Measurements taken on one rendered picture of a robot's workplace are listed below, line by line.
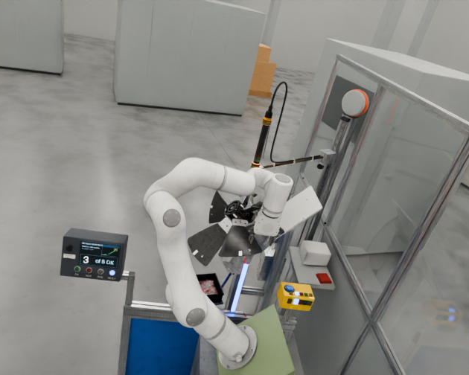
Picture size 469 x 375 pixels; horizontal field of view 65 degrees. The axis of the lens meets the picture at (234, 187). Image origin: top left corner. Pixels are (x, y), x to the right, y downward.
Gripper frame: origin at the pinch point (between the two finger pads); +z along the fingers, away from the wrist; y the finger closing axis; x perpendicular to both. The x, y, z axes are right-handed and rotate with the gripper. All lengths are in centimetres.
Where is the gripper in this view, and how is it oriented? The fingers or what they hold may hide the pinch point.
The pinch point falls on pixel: (260, 240)
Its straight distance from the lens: 157.2
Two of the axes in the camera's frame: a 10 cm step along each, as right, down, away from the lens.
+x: -0.6, -5.5, 8.3
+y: 9.7, 1.6, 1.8
